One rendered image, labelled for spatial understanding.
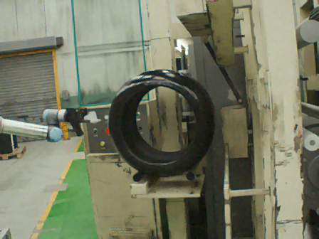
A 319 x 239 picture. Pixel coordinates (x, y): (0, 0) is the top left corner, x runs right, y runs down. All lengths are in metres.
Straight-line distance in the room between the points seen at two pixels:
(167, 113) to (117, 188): 0.78
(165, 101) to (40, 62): 9.36
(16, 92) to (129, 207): 9.18
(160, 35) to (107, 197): 1.29
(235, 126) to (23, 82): 9.83
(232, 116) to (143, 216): 1.08
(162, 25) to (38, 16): 9.62
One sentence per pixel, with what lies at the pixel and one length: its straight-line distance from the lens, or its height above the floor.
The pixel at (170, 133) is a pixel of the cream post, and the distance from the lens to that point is 1.93.
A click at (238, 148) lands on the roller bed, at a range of 1.84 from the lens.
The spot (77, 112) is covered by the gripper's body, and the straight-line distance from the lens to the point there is 1.78.
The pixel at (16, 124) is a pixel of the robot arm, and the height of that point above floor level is 1.24.
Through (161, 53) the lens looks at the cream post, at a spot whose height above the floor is 1.56.
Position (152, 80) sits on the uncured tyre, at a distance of 1.53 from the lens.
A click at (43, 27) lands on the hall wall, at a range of 11.27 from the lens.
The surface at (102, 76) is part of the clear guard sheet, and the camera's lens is 2.33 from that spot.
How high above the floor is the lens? 1.35
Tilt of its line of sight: 5 degrees down
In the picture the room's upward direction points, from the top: 6 degrees counter-clockwise
